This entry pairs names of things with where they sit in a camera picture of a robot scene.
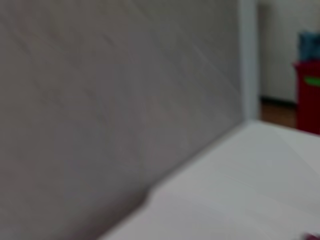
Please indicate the dark red grape bunch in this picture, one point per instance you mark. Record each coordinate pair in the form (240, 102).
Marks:
(312, 237)

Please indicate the red bin with green label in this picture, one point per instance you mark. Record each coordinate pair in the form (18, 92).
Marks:
(307, 107)

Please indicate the blue object above bin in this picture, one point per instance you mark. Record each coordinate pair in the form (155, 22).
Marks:
(310, 46)

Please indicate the white partition frame post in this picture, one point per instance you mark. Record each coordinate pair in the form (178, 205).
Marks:
(248, 62)

